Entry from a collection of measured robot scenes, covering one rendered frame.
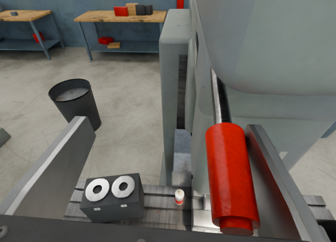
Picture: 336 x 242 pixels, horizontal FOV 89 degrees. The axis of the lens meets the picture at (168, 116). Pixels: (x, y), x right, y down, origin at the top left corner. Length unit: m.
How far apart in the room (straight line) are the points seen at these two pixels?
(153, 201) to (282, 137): 0.72
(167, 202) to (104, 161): 1.44
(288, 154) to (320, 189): 2.12
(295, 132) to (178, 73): 0.52
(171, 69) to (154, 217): 0.66
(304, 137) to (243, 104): 0.16
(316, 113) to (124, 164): 2.02
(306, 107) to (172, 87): 0.61
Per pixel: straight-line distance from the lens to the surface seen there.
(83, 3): 5.08
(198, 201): 0.86
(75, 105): 2.25
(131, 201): 0.74
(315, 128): 0.34
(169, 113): 0.88
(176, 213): 0.91
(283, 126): 0.31
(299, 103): 0.24
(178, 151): 1.01
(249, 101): 0.21
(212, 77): 0.16
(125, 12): 4.14
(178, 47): 0.70
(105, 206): 0.77
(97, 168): 2.22
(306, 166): 2.59
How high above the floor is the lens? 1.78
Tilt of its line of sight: 43 degrees down
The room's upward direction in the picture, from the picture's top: 1 degrees counter-clockwise
